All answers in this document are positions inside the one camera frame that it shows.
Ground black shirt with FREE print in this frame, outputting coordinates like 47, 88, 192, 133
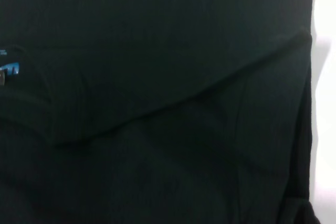
0, 0, 320, 224

